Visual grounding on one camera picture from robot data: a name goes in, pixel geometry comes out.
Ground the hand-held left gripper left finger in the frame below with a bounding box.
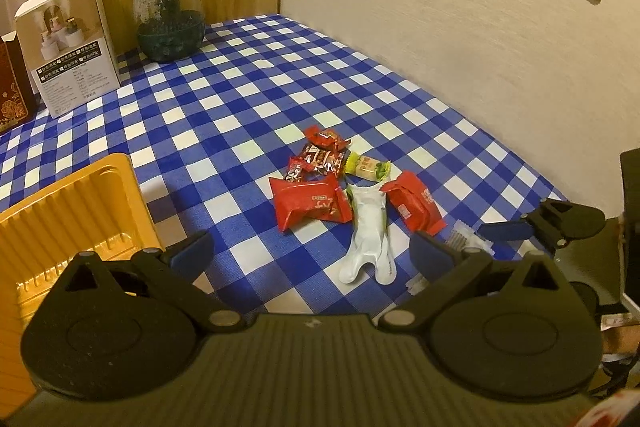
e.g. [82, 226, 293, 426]
[37, 229, 246, 333]

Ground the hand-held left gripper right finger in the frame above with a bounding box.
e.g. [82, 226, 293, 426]
[377, 229, 597, 333]

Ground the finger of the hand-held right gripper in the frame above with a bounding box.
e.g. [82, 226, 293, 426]
[480, 199, 606, 254]

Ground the clear candy packet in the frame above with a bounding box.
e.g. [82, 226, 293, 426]
[447, 219, 496, 258]

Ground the red white-label snack packet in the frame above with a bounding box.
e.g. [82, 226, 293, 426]
[380, 170, 447, 235]

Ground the white green snack wrapper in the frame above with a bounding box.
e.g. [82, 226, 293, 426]
[339, 184, 397, 285]

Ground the yellow green candy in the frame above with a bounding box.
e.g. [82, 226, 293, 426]
[346, 151, 393, 182]

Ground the yellow plastic tray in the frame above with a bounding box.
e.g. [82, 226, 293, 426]
[0, 153, 166, 408]

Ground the large red snack packet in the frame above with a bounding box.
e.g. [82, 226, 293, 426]
[268, 172, 355, 234]

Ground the small red candy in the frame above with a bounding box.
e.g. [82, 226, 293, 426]
[285, 157, 313, 182]

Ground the brown cardboard box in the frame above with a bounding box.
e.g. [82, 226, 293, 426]
[600, 312, 640, 358]

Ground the dark red snack packet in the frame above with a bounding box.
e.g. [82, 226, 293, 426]
[299, 143, 351, 178]

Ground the blue white checkered tablecloth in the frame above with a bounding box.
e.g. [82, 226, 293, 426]
[0, 12, 576, 323]

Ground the bright red candy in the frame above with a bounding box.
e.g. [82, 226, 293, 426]
[305, 125, 353, 152]

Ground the red white object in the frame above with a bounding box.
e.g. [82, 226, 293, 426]
[580, 389, 640, 427]

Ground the green glass jar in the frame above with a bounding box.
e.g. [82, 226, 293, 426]
[133, 0, 207, 64]

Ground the white product box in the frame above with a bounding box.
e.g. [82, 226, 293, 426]
[14, 0, 122, 118]

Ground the dark red patterned box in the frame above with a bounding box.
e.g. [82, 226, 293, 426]
[0, 32, 38, 135]

